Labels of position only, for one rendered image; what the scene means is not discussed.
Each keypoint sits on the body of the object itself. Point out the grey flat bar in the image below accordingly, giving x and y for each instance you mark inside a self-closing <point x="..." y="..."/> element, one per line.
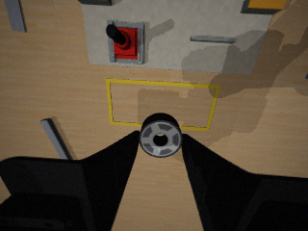
<point x="15" y="15"/>

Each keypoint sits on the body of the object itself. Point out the yellow rectangular outline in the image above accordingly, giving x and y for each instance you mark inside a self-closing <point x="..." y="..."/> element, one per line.
<point x="108" y="81"/>

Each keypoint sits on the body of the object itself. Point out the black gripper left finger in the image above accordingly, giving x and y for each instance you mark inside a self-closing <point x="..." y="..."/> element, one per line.
<point x="99" y="180"/>

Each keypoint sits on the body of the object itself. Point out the black wheel with grey hub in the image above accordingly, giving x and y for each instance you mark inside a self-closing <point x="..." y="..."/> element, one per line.
<point x="160" y="146"/>

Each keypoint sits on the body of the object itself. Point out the grey rod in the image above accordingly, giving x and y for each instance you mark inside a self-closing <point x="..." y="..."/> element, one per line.
<point x="55" y="138"/>

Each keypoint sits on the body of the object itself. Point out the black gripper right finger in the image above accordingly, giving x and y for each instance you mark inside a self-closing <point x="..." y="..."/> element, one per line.
<point x="227" y="196"/>

